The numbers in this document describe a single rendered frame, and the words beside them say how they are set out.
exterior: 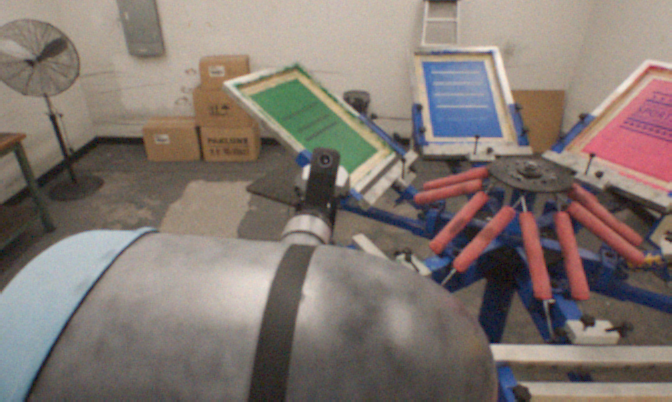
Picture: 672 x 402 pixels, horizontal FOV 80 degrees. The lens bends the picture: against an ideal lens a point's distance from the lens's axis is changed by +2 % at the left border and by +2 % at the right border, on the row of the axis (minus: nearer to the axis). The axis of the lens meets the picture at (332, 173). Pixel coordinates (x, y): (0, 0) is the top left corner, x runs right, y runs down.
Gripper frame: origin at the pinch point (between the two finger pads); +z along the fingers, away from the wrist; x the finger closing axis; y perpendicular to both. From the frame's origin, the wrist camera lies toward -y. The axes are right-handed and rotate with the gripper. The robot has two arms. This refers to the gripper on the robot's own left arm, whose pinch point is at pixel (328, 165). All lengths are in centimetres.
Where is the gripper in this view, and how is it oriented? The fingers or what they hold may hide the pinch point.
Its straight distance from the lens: 77.7
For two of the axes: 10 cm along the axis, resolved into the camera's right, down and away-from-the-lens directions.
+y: -1.3, 8.7, 4.7
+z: 1.3, -4.5, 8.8
